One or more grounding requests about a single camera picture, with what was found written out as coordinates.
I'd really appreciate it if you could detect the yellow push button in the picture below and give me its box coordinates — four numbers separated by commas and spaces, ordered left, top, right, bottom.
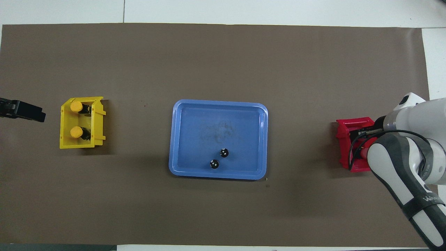
70, 100, 93, 114
70, 126, 92, 140

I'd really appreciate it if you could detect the blue plastic tray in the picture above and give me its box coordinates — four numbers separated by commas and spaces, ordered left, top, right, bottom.
169, 99, 269, 181

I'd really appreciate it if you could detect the red plastic bin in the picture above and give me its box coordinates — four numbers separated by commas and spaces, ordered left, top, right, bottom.
336, 117, 384, 173

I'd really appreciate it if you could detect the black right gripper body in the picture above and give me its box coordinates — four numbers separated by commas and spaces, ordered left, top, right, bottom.
351, 129, 375, 140

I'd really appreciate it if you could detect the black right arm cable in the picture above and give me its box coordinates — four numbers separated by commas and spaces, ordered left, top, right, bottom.
348, 129, 439, 171

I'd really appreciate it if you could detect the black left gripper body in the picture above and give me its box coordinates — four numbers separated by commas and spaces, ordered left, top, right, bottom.
0, 98, 17, 117

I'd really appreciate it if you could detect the yellow plastic bin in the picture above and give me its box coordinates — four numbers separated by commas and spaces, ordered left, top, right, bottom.
59, 97, 106, 150

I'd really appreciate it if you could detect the brown paper table mat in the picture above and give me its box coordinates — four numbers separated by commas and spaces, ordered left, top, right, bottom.
0, 23, 430, 246

